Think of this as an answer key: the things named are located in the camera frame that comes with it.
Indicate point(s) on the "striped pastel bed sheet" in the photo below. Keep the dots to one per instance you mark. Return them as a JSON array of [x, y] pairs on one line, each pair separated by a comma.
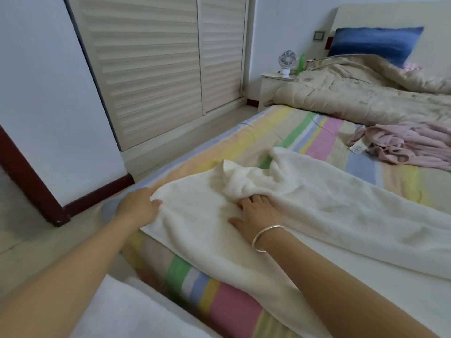
[[232, 144]]

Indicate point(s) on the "cream fleece blanket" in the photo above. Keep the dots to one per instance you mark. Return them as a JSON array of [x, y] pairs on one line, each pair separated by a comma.
[[331, 207]]

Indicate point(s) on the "person's left forearm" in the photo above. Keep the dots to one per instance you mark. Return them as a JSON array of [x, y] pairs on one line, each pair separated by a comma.
[[63, 278]]

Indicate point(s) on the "wall switch plate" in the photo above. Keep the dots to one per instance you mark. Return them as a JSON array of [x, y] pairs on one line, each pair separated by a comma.
[[319, 36]]

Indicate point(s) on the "white headboard with red dots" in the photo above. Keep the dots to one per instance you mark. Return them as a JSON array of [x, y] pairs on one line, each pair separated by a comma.
[[437, 17]]

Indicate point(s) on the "person's left hand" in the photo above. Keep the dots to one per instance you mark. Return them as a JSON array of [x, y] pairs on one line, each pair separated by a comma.
[[137, 207]]

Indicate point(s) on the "blue pillow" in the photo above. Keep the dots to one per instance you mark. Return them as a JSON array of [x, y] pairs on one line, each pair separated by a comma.
[[373, 45]]

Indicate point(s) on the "white nightstand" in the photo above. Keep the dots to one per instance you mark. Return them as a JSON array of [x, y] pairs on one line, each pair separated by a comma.
[[271, 88]]

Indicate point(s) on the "green bottle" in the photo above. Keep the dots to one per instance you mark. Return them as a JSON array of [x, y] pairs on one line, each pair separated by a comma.
[[301, 64]]

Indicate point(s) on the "pink patterned pillow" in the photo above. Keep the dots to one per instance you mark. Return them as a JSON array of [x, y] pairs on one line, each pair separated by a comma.
[[413, 67]]

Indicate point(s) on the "person's right hand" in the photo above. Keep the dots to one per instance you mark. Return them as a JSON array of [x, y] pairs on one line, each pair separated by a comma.
[[257, 218]]

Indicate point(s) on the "small white desk fan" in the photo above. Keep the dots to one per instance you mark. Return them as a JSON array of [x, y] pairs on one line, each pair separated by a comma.
[[287, 59]]

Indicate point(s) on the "person's right forearm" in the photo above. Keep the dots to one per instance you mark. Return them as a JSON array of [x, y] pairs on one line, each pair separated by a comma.
[[338, 292]]

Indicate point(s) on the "white towel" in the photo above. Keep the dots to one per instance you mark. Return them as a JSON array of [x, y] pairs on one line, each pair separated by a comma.
[[127, 313]]

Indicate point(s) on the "dark red baseboard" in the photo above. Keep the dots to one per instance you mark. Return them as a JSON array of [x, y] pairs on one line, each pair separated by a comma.
[[98, 193]]

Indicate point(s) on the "beige quilt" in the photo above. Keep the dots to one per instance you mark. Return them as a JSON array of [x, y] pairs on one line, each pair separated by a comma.
[[359, 91]]

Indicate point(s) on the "pink fleece blanket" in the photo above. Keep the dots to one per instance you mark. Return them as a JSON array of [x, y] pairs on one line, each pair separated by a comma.
[[416, 144]]

